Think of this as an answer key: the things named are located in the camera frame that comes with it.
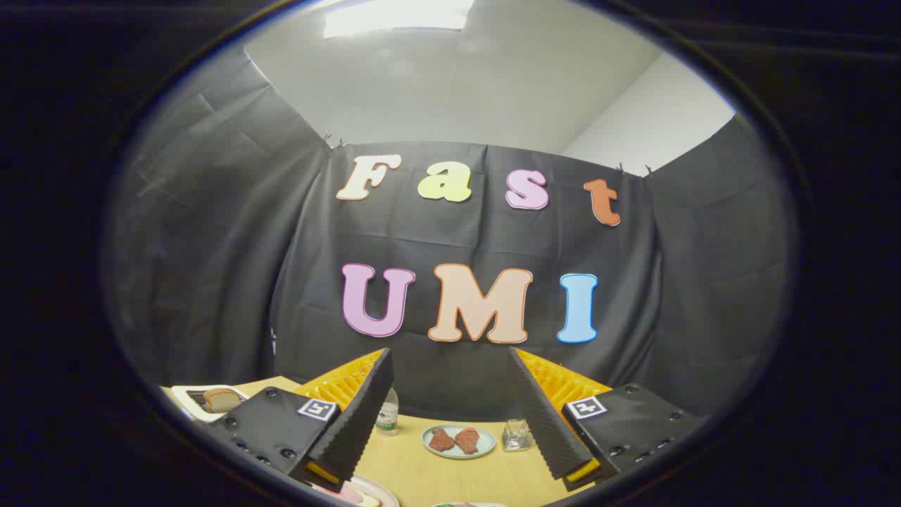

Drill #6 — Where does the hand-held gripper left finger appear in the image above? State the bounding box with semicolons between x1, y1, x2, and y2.
206;347;396;493

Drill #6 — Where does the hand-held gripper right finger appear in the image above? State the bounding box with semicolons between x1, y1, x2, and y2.
507;346;706;492

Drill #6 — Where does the toasted bread slice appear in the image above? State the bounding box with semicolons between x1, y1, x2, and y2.
203;388;241;413

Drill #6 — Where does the clear plastic water bottle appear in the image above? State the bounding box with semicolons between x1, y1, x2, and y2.
375;389;400;437

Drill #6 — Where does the pink ham slice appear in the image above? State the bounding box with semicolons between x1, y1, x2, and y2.
315;484;364;504

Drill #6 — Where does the round white plate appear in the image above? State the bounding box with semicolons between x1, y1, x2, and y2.
310;475;401;507

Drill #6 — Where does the light blue oval plate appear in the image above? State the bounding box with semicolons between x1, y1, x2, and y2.
422;425;497;461

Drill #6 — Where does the white toaster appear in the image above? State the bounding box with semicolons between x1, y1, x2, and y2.
172;384;249;424

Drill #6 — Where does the black backdrop cloth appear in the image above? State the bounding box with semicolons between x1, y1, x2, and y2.
106;49;800;423

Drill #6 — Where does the ceiling light panel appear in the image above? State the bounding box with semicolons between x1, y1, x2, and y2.
323;0;474;39

